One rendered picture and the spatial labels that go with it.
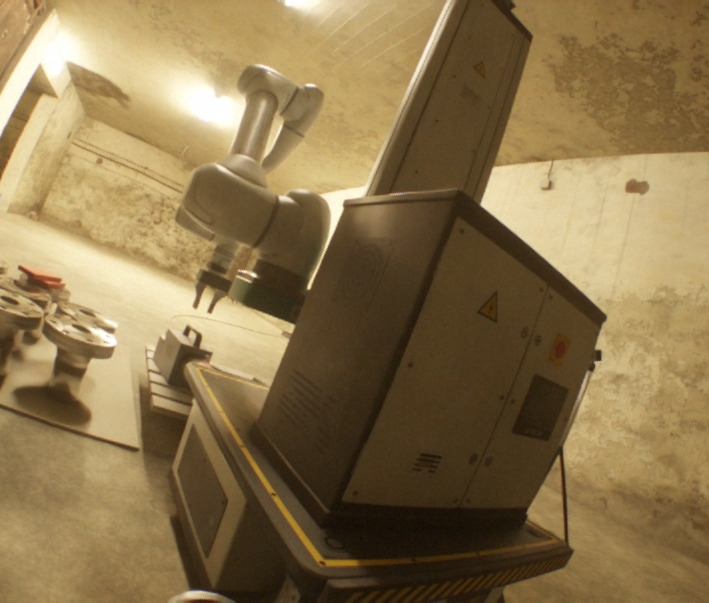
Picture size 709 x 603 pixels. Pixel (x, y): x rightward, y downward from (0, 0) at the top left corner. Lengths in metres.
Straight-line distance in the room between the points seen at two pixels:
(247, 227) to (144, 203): 10.93
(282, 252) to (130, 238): 10.91
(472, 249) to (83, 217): 11.62
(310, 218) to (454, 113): 0.51
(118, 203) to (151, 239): 1.35
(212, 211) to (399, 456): 0.67
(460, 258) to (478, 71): 0.84
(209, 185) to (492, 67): 0.92
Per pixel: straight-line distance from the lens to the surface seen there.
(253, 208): 1.01
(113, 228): 11.91
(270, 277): 1.05
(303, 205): 1.07
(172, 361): 1.64
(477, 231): 0.64
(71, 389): 1.49
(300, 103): 1.54
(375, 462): 0.62
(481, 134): 1.31
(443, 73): 1.25
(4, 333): 1.48
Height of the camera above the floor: 0.61
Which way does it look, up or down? 3 degrees up
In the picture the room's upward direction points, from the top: 22 degrees clockwise
